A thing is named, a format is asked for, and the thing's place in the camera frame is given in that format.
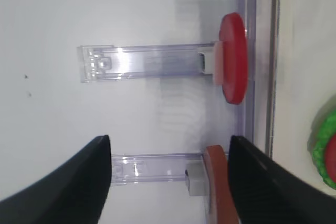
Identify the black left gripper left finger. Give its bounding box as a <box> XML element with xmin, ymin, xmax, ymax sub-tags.
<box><xmin>1</xmin><ymin>135</ymin><xmax>110</xmax><ymax>223</ymax></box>

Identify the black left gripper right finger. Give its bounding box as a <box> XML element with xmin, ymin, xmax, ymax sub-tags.
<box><xmin>228</xmin><ymin>135</ymin><xmax>335</xmax><ymax>224</ymax></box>

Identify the red tomato slice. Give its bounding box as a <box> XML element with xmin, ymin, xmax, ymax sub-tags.
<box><xmin>213</xmin><ymin>12</ymin><xmax>248</xmax><ymax>105</ymax></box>
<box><xmin>324</xmin><ymin>134</ymin><xmax>336</xmax><ymax>182</ymax></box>

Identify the orange cheese slice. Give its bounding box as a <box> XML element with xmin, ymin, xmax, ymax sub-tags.
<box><xmin>203</xmin><ymin>145</ymin><xmax>239</xmax><ymax>224</ymax></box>

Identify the clear cheese holder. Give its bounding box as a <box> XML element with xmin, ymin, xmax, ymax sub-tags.
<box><xmin>111</xmin><ymin>153</ymin><xmax>209</xmax><ymax>197</ymax></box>

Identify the green lettuce leaf on bun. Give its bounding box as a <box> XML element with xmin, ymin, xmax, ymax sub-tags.
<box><xmin>307</xmin><ymin>98</ymin><xmax>335</xmax><ymax>189</ymax></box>

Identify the clear tomato holder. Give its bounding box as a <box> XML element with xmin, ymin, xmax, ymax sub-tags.
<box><xmin>77</xmin><ymin>43</ymin><xmax>215</xmax><ymax>82</ymax></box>

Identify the white rectangular metal tray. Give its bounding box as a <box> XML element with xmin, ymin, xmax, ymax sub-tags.
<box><xmin>271</xmin><ymin>0</ymin><xmax>335</xmax><ymax>198</ymax></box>

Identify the clear acrylic left rail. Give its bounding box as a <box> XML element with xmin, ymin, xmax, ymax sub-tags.
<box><xmin>237</xmin><ymin>0</ymin><xmax>257</xmax><ymax>142</ymax></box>

